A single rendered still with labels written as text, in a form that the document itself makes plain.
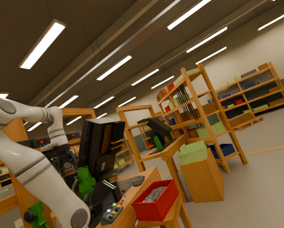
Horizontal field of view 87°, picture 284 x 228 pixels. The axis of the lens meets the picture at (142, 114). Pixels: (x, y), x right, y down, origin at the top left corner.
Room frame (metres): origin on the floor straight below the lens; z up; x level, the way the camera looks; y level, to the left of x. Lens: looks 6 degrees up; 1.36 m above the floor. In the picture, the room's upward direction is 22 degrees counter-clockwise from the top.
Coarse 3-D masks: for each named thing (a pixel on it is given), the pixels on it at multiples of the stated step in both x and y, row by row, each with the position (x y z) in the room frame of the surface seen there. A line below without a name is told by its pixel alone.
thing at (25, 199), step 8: (16, 120) 1.18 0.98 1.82; (8, 128) 1.11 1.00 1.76; (16, 128) 1.16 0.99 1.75; (24, 128) 1.22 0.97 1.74; (8, 136) 1.10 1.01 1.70; (16, 136) 1.15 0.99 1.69; (24, 136) 1.20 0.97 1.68; (16, 184) 1.10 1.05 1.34; (16, 192) 1.11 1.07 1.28; (24, 192) 1.10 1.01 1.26; (24, 200) 1.09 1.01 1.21; (32, 200) 1.13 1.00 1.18; (24, 208) 1.10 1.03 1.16; (48, 216) 1.20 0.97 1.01; (24, 224) 1.11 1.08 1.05; (48, 224) 1.19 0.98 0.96
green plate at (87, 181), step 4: (80, 168) 1.24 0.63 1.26; (84, 168) 1.23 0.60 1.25; (88, 168) 1.22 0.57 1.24; (80, 172) 1.24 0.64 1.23; (84, 172) 1.22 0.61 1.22; (88, 172) 1.21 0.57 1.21; (80, 176) 1.23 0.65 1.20; (84, 176) 1.22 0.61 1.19; (88, 176) 1.20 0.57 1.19; (80, 180) 1.23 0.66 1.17; (84, 180) 1.21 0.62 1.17; (88, 180) 1.19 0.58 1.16; (92, 180) 1.24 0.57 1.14; (80, 184) 1.22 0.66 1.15; (84, 184) 1.21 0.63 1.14; (88, 184) 1.19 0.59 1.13; (92, 184) 1.23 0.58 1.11; (80, 188) 1.21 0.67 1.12; (84, 188) 1.20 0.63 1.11; (88, 188) 1.18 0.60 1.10; (80, 192) 1.21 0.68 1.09; (84, 192) 1.20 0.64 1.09
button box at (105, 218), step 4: (112, 204) 1.11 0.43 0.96; (116, 204) 1.12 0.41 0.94; (120, 208) 1.09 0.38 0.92; (108, 212) 1.03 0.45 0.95; (116, 212) 1.05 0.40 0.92; (120, 212) 1.08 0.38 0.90; (104, 216) 1.00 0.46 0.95; (108, 216) 1.00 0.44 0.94; (116, 216) 1.02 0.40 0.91; (104, 220) 0.99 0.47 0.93; (108, 220) 0.98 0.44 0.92; (112, 220) 0.98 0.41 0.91; (104, 224) 1.00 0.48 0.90
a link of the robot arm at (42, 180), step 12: (36, 168) 0.45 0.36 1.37; (48, 168) 0.48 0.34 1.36; (24, 180) 0.44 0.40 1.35; (36, 180) 0.45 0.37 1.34; (48, 180) 0.47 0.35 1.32; (60, 180) 0.50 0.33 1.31; (36, 192) 0.46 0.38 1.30; (48, 192) 0.47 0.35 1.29; (60, 192) 0.49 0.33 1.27; (72, 192) 0.52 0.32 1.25; (48, 204) 0.47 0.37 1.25; (60, 204) 0.48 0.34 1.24; (72, 204) 0.50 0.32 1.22; (84, 204) 0.53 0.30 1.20; (60, 216) 0.48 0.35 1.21; (72, 216) 0.49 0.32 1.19; (84, 216) 0.52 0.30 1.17
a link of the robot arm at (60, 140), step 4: (56, 136) 0.71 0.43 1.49; (60, 136) 0.72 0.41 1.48; (64, 136) 0.74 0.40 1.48; (52, 140) 0.71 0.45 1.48; (56, 140) 0.71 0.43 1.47; (60, 140) 0.72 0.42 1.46; (64, 140) 0.73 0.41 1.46; (48, 144) 0.67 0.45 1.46; (52, 144) 0.66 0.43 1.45; (56, 144) 0.68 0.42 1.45; (60, 144) 0.71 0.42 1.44; (44, 148) 0.68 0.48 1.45; (48, 148) 0.67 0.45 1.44; (52, 148) 0.72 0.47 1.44
